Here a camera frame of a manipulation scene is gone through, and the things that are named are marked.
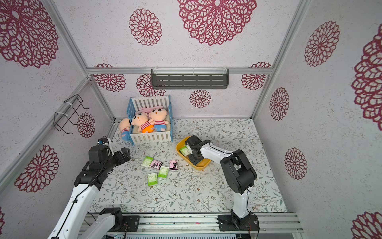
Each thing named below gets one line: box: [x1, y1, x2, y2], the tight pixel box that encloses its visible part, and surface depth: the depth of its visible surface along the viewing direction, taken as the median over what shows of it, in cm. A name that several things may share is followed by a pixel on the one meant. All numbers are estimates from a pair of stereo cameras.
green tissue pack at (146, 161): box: [140, 155, 154, 168], surface depth 95 cm
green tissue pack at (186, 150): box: [179, 143, 193, 157], surface depth 99 cm
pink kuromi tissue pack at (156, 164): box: [150, 159, 164, 170], surface depth 94 cm
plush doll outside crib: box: [119, 117, 131, 141], surface depth 107 cm
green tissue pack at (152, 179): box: [147, 172, 158, 187], surface depth 88 cm
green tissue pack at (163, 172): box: [157, 165, 170, 180], surface depth 91 cm
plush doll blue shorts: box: [148, 108, 170, 132], surface depth 105 cm
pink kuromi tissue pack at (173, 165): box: [169, 159, 179, 171], surface depth 94 cm
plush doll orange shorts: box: [130, 111, 155, 134], surface depth 105 cm
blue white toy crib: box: [126, 94, 174, 146], surface depth 105 cm
